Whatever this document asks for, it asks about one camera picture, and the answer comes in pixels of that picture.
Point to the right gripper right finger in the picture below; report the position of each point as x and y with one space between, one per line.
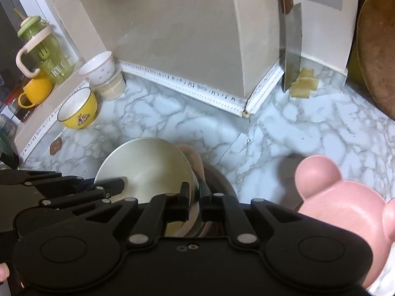
226 210

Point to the white dotted bowl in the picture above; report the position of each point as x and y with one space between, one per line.
99 69

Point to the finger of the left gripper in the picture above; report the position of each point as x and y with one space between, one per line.
74 188
30 177

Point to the yellow plastic cutting board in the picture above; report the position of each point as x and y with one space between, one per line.
354 71

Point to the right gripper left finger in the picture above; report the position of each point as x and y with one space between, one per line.
161 210

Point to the yellow white bowl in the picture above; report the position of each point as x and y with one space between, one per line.
79 109

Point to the steel bowl pink shell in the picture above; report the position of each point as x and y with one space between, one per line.
152 166

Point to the green drinking bottle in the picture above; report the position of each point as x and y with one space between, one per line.
41 51

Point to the pink bear-shaped plate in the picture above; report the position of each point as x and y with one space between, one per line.
347 204

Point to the beige cup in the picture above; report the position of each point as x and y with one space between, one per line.
113 88

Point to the person's left hand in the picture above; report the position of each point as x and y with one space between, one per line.
4 272

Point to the yellow mug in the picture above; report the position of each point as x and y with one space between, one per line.
36 91

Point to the round wooden cutting board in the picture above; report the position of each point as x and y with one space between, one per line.
375 51

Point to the yellow sponge block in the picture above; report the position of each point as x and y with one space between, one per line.
304 84

